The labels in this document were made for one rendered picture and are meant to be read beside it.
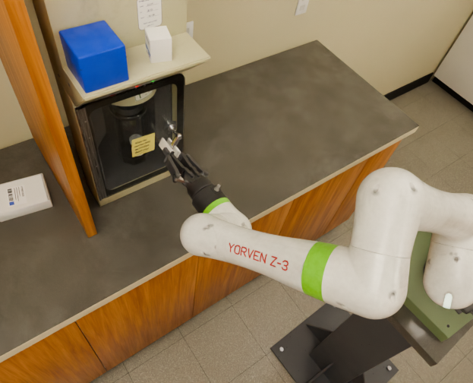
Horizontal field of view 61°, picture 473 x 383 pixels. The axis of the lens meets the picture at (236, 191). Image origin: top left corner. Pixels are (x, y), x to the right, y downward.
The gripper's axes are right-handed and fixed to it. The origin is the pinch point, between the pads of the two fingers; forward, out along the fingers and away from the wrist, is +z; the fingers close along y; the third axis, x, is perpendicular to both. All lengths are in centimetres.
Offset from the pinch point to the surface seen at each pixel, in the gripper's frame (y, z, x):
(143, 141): 7.6, 3.5, 0.1
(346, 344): -69, -76, 45
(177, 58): 16.2, -3.8, -32.0
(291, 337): -86, -57, 83
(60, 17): 41, 5, -32
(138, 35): 22.3, 4.6, -31.7
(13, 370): 40, -22, 70
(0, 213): 38, 15, 39
